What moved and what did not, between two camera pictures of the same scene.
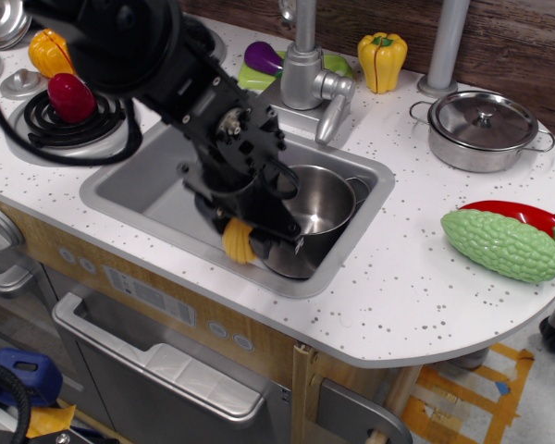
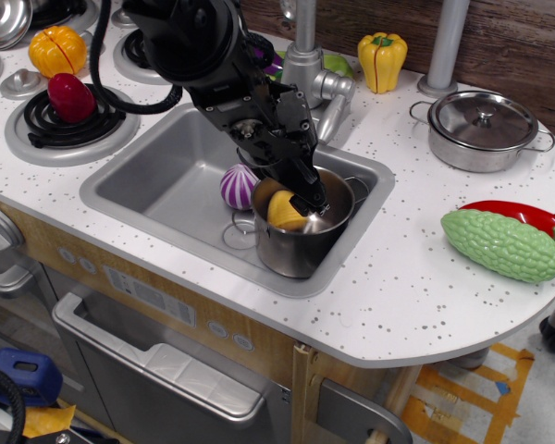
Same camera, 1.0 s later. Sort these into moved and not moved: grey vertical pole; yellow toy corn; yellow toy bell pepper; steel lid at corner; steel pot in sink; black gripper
Moved: yellow toy corn; black gripper
Not moved: grey vertical pole; steel lid at corner; yellow toy bell pepper; steel pot in sink
